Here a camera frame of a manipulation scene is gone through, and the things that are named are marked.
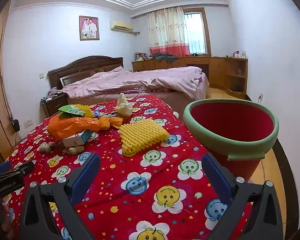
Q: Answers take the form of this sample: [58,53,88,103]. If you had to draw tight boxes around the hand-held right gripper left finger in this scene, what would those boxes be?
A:
[19,152,101,240]

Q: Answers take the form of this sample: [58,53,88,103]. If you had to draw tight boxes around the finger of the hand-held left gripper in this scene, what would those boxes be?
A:
[11,161,35,177]
[0,161,12,177]

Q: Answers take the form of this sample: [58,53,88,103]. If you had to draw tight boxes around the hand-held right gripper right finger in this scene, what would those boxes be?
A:
[201,152,283,240]

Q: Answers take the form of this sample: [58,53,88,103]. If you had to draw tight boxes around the yellow knitted cloth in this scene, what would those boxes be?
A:
[47,112,123,140]

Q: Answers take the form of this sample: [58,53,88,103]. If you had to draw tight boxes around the red bin with green rim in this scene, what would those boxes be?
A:
[183,99,280,180]

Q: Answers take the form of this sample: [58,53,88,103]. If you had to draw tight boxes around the green paper carton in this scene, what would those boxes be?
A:
[58,105,85,118]

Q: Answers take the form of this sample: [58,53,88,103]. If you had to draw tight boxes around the large yellow foam net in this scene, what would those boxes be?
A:
[119,119,170,157]

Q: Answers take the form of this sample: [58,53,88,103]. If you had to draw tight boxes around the person's left hand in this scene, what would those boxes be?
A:
[0,201,15,240]

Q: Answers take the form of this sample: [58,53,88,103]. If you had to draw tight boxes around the small white teal box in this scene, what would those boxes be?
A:
[62,129,97,147]

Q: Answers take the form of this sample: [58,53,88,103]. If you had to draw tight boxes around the red flower-print blanket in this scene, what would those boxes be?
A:
[0,94,253,240]

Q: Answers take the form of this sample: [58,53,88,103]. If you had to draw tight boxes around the small yellow foam net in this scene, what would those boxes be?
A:
[72,104,94,119]

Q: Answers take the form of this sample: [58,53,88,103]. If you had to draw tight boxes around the dark wooden nightstand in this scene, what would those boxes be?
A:
[40,92,69,118]

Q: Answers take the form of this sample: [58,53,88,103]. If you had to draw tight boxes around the crumpled clothes on nightstand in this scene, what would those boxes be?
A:
[41,87,65,100]

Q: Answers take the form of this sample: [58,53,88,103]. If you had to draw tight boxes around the crumpled white tissue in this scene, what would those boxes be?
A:
[114,93,133,117]

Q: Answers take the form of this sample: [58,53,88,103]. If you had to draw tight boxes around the brown bed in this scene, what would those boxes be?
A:
[47,56,210,105]

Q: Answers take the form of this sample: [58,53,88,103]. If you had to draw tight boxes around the wooden desk cabinet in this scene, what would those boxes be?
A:
[132,55,248,99]

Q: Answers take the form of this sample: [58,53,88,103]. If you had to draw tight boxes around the pink quilt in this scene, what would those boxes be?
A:
[62,66,207,100]

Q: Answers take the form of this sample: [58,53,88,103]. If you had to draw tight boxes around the wooden headboard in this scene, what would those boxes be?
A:
[47,56,124,89]

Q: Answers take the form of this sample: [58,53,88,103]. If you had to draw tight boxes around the dark grey clothes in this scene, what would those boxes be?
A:
[152,52,179,63]

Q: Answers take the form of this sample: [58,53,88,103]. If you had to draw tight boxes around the window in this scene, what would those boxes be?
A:
[183,8,212,55]

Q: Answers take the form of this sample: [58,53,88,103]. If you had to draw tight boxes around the floral curtain with red hem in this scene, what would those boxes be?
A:
[147,7,190,58]

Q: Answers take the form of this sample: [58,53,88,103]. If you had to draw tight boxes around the black charger with cable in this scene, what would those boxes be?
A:
[11,119,20,140]

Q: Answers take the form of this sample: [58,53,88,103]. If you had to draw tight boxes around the framed wall photo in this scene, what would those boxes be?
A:
[79,16,100,41]

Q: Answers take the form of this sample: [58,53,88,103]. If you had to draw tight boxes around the wall air conditioner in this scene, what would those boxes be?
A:
[110,21,133,33]

